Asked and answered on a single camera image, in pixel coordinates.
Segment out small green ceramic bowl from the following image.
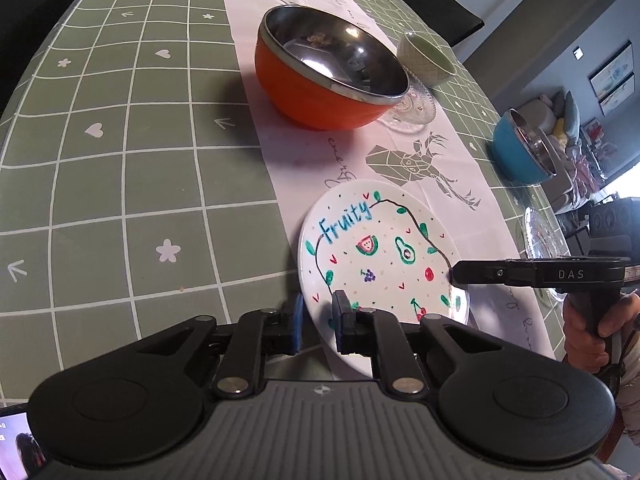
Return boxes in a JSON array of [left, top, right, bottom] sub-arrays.
[[397, 30, 457, 87]]

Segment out person's right forearm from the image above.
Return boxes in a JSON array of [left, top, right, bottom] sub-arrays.
[[602, 367, 640, 467]]

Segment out floral painted glass plate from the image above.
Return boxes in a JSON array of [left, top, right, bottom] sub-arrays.
[[522, 206, 569, 304]]

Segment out white deer-print table runner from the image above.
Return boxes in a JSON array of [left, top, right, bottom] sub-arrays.
[[215, 0, 557, 361]]

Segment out white fruit-painted plate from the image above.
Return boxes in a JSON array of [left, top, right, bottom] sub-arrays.
[[298, 178, 471, 379]]

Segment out smartphone with lit screen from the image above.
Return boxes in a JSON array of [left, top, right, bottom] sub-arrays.
[[0, 400, 52, 480]]

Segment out person's right hand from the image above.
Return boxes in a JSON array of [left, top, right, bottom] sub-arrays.
[[562, 292, 640, 377]]

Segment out black dining chair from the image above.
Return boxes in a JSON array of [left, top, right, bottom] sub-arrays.
[[389, 0, 486, 49]]

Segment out green checked tablecloth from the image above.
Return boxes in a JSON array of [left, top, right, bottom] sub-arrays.
[[0, 0, 572, 407]]

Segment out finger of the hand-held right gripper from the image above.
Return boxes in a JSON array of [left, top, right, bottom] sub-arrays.
[[449, 258, 538, 287]]

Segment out clear patterned glass plate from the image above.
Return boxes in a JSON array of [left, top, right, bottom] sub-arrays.
[[377, 76, 436, 135]]

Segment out blue steel-lined bowl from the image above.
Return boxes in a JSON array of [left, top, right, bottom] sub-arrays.
[[492, 108, 559, 185]]

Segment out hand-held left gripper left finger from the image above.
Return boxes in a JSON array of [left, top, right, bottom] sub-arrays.
[[134, 294, 306, 404]]

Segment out framed wall picture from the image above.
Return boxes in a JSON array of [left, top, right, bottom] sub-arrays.
[[598, 73, 636, 117], [589, 42, 634, 98]]

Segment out orange steel-lined bowl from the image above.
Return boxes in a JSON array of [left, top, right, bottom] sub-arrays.
[[254, 5, 411, 132]]

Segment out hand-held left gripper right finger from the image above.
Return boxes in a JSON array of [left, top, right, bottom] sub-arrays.
[[331, 290, 506, 397]]

